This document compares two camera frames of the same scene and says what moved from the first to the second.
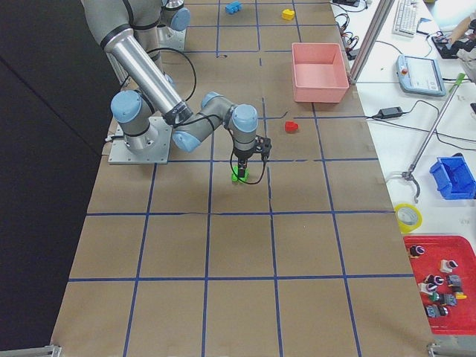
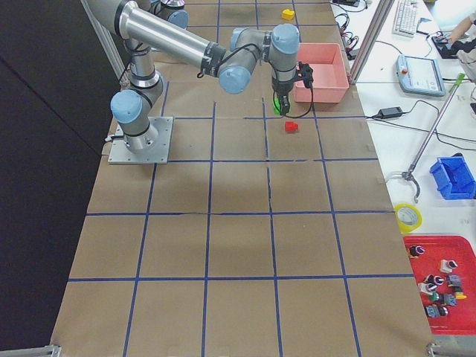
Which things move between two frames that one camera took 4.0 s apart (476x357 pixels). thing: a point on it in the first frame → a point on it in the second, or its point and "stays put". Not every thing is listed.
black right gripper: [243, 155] → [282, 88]
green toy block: [236, 170] → [277, 105]
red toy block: [291, 126] stays put
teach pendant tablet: [419, 76] stays put
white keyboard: [405, 18] stays put
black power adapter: [390, 112] stays put
